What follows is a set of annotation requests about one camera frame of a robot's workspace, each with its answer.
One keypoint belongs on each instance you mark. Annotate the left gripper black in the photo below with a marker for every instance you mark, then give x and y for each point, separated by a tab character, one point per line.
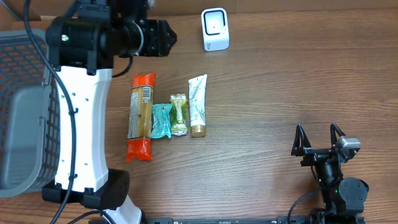
150	37

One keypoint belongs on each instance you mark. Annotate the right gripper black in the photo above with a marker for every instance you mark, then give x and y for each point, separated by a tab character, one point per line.
301	147

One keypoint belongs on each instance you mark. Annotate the white Pantene tube gold cap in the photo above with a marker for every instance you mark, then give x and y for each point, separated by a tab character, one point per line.
197	90

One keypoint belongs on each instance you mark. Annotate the teal snack packet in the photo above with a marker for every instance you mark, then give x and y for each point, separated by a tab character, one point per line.
161	126

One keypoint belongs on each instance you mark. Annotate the green yellow snack bar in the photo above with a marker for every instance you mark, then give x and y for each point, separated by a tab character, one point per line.
179	115

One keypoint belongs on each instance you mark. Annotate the spaghetti pack with red ends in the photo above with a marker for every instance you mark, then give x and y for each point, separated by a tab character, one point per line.
140	118

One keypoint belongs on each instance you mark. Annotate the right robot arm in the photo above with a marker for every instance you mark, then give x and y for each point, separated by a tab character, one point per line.
343	198

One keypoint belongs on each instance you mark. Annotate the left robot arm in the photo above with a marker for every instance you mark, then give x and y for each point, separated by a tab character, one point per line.
82	46

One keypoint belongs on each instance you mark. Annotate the white barcode scanner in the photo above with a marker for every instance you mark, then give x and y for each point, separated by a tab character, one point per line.
214	22

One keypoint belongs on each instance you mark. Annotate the grey plastic basket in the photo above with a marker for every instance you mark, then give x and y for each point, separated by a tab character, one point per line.
30	126

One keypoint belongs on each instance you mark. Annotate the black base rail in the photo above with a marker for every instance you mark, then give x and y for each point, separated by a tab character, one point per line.
278	220

